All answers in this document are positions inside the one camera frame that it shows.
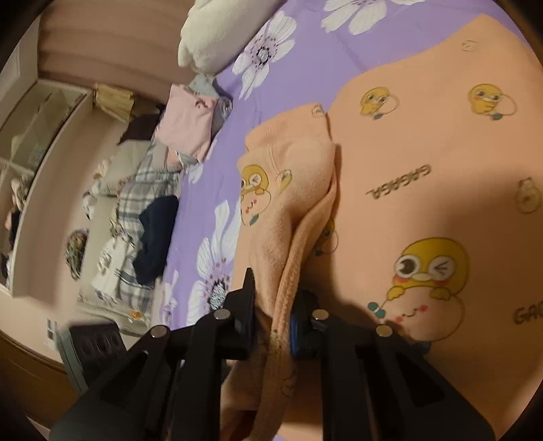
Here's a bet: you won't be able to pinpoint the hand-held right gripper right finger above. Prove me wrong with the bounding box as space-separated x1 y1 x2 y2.
291 288 497 441

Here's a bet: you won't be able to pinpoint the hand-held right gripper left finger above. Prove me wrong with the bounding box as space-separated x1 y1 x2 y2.
49 267 257 441

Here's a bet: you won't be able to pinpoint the orange duck print garment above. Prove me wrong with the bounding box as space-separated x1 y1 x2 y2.
221 13 543 441

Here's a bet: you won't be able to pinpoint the pink folded clothes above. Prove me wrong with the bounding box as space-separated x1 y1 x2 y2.
155 84 218 162

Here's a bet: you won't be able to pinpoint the navy cloth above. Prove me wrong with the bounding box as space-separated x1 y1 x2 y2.
133 195 180 286

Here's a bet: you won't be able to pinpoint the white printed cloth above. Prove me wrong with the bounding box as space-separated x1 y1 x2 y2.
90 235 143 318

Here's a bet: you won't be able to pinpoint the black box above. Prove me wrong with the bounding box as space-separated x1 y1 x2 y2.
57 321 129 394

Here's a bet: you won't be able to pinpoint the plaid cloth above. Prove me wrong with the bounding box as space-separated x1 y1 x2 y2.
112 140 189 308

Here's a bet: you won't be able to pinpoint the patterned round bag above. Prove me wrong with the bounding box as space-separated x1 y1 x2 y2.
63 228 91 281

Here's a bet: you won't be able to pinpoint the grey garment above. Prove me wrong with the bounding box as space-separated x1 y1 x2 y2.
189 73 234 133

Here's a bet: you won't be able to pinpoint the purple floral bed sheet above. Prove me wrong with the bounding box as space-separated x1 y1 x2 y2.
159 0 514 329

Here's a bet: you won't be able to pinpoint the straw coloured bundle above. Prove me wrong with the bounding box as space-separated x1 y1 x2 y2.
93 82 136 124

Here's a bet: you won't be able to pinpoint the white mirrored cabinet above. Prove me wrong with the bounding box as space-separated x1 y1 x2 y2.
0 78 93 298

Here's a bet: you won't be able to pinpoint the white plush pillow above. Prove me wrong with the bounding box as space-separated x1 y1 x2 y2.
177 0 285 76

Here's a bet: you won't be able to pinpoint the pink padded headboard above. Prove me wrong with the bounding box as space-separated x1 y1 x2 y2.
38 0 200 109

